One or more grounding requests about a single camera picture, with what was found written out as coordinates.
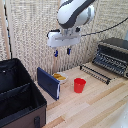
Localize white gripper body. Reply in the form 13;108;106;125
46;28;82;49

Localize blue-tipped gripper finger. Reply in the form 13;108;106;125
66;46;72;56
53;47;59;58

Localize yellow food pieces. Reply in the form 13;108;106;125
53;73;67;81

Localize white bowl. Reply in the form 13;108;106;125
52;71;69;85

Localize beige woven screen panel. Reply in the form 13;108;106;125
0;0;128;83

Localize black keyboard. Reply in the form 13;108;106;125
79;63;112;86

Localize red plastic cup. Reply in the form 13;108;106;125
73;77;87;94

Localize black toaster oven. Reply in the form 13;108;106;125
91;37;128;80

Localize black open fabric case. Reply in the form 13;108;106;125
0;57;49;128

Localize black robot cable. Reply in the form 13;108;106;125
80;15;128;38

